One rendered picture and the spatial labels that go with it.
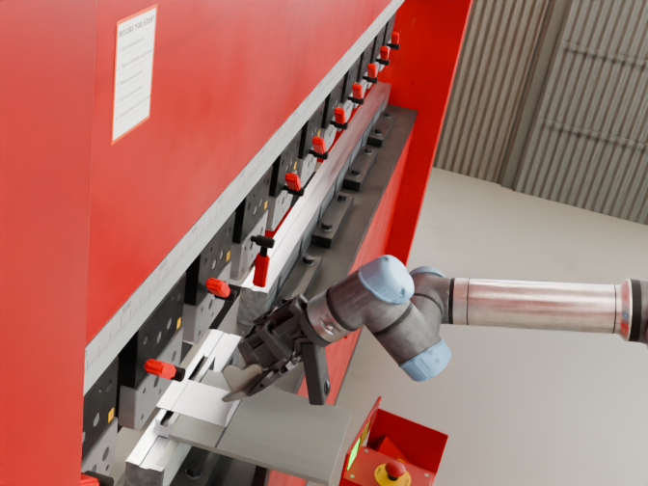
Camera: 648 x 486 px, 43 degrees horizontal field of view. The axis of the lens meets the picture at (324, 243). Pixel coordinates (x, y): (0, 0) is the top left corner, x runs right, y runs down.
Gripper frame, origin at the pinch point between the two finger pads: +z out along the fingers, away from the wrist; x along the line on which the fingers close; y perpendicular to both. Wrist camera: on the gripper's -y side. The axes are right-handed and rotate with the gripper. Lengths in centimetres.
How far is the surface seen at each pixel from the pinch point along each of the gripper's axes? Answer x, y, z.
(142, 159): 32, 37, -36
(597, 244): -328, -153, 9
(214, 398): -1.5, 0.0, 6.2
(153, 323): 25.6, 21.7, -17.4
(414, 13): -215, 15, -12
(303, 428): -0.7, -12.1, -3.8
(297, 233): -71, 1, 11
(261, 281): -14.4, 9.2, -8.0
